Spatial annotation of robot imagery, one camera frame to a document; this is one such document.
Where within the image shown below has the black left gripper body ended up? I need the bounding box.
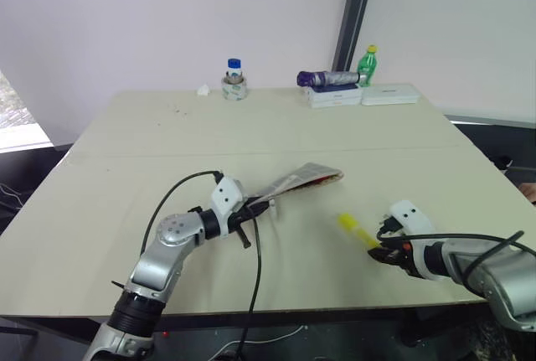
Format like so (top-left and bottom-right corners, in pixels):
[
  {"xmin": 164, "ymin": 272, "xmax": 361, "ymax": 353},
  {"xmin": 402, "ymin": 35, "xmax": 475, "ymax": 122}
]
[{"xmin": 228, "ymin": 204, "xmax": 257, "ymax": 233}]

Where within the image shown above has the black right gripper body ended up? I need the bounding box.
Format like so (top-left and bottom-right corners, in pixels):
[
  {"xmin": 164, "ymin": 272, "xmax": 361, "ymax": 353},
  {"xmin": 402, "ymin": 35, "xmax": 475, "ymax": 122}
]
[{"xmin": 376, "ymin": 214, "xmax": 416, "ymax": 281}]

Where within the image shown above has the yellow highlighter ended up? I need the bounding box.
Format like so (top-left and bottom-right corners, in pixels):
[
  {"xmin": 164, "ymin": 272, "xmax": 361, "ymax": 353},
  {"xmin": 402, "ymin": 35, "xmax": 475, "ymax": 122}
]
[{"xmin": 338, "ymin": 212, "xmax": 381, "ymax": 250}]

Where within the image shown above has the grid pattern zip pouch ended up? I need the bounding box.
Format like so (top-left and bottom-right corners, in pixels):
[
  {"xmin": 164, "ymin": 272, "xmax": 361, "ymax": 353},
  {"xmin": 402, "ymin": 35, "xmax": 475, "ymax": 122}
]
[{"xmin": 249, "ymin": 162, "xmax": 345, "ymax": 208}]

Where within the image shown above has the roll of clear tape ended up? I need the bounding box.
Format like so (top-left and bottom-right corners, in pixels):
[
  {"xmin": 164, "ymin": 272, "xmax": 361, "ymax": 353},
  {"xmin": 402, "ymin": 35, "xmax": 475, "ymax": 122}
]
[{"xmin": 220, "ymin": 75, "xmax": 250, "ymax": 101}]

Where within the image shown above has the white box dark blue stripe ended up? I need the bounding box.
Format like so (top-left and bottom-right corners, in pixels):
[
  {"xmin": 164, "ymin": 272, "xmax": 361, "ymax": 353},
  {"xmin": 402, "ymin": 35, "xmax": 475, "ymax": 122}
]
[{"xmin": 304, "ymin": 84, "xmax": 363, "ymax": 102}]

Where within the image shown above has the blue capped small bottle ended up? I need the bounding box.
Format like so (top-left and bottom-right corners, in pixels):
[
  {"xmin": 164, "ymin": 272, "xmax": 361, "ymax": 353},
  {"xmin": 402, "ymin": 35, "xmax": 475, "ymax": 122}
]
[{"xmin": 225, "ymin": 58, "xmax": 243, "ymax": 85}]

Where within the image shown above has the purple folded umbrella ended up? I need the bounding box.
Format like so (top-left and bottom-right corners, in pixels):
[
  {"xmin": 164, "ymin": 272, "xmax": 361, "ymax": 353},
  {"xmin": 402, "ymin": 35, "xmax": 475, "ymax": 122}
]
[{"xmin": 296, "ymin": 70, "xmax": 370, "ymax": 88}]

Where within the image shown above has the flat white case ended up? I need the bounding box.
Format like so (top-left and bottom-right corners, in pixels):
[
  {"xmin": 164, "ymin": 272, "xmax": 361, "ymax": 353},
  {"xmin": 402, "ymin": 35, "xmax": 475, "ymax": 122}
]
[{"xmin": 360, "ymin": 82, "xmax": 420, "ymax": 107}]

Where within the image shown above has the green bottle yellow cap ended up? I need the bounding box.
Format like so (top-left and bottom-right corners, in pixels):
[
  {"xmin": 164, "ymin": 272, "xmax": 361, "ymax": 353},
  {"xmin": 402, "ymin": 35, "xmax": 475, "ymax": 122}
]
[{"xmin": 356, "ymin": 44, "xmax": 379, "ymax": 88}]

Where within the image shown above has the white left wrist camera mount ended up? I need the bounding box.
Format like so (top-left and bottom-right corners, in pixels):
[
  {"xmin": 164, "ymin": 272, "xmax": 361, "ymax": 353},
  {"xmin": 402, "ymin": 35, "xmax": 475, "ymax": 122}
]
[{"xmin": 209, "ymin": 176, "xmax": 245, "ymax": 239}]

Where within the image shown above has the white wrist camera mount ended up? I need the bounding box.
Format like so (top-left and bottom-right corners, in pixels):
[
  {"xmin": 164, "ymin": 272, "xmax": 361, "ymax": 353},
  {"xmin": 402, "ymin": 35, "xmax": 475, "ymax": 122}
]
[
  {"xmin": 388, "ymin": 199, "xmax": 452, "ymax": 283},
  {"xmin": 209, "ymin": 176, "xmax": 245, "ymax": 239}
]

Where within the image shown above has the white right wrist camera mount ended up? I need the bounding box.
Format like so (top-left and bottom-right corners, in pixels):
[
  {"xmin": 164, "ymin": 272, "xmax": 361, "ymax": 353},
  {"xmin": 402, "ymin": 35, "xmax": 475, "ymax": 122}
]
[{"xmin": 388, "ymin": 199, "xmax": 452, "ymax": 283}]

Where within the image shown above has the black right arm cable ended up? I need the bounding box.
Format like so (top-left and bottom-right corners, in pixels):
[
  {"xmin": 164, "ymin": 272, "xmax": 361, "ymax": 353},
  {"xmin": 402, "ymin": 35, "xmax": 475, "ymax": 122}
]
[{"xmin": 375, "ymin": 221, "xmax": 536, "ymax": 287}]

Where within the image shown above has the white cable under table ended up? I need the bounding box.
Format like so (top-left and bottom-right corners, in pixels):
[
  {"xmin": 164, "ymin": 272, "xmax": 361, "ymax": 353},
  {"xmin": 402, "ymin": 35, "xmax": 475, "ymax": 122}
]
[{"xmin": 208, "ymin": 324, "xmax": 309, "ymax": 360}]

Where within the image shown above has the dark grey window post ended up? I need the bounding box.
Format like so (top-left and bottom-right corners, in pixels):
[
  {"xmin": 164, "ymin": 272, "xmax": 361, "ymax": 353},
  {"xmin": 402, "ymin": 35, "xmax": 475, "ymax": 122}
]
[{"xmin": 332, "ymin": 0, "xmax": 379, "ymax": 74}]

